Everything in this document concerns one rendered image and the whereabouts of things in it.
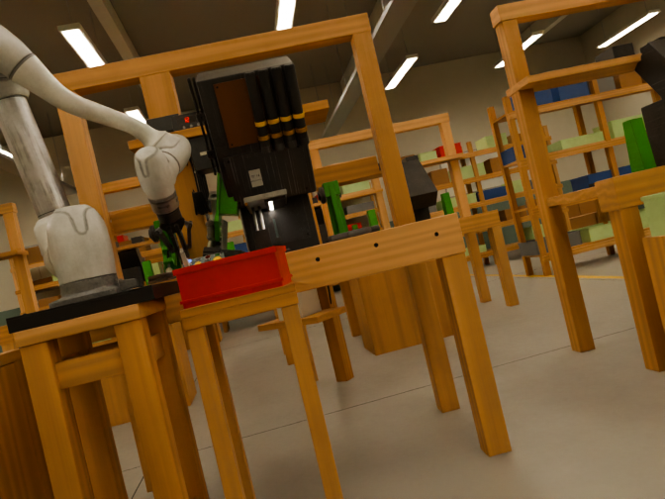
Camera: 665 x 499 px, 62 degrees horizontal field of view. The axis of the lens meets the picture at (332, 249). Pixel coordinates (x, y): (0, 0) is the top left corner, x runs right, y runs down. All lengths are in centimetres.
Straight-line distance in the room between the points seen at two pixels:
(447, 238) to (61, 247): 127
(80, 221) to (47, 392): 46
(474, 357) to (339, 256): 62
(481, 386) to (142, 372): 121
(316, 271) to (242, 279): 41
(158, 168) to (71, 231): 33
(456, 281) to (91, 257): 123
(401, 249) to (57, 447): 123
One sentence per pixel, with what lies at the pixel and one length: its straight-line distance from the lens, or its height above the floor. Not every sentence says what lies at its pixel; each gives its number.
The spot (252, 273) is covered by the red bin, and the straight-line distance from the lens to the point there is 164.
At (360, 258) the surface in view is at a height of 82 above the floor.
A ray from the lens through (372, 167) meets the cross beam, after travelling 275.
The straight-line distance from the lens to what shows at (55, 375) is 163.
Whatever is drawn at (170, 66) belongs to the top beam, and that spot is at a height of 187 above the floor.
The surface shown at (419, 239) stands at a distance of 204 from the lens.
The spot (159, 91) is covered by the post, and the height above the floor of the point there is 177.
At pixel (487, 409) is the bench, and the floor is 17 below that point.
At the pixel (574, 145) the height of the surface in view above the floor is 146.
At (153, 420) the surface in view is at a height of 54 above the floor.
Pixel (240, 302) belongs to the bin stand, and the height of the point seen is 78.
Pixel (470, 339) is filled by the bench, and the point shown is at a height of 44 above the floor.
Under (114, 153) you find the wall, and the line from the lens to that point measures 1286.
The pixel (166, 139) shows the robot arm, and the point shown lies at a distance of 193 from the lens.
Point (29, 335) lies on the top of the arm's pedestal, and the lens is 163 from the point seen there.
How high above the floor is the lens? 86
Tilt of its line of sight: level
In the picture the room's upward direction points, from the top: 13 degrees counter-clockwise
